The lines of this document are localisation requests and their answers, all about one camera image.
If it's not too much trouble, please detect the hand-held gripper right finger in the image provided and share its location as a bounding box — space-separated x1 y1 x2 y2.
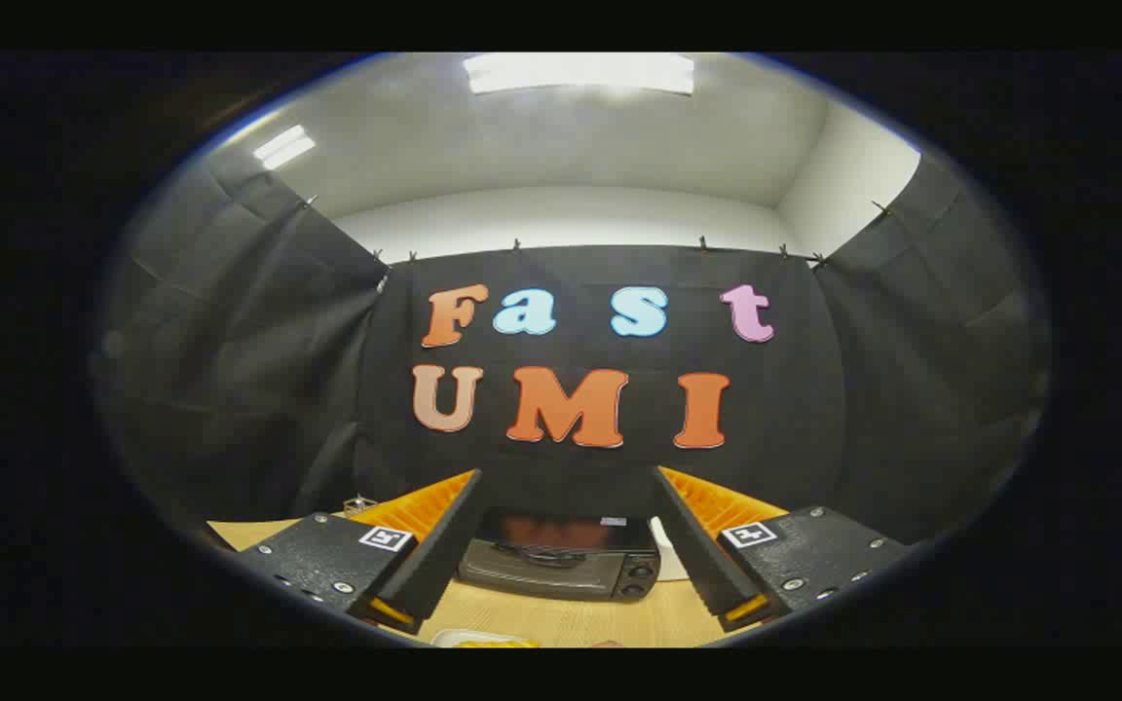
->
652 465 911 634

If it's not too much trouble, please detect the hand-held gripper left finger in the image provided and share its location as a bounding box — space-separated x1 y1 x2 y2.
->
233 469 484 636

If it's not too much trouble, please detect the black toaster oven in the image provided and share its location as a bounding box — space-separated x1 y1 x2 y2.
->
456 506 661 602

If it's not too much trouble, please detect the white box appliance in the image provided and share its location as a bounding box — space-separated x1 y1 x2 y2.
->
649 516 691 582

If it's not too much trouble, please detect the white plate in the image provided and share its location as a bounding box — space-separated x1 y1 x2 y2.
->
430 629 542 649

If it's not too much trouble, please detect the small ceiling light panel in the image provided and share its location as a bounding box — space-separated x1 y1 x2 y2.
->
252 125 317 171

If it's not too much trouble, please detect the large ceiling light panel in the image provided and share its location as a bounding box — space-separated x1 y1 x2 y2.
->
464 54 695 95

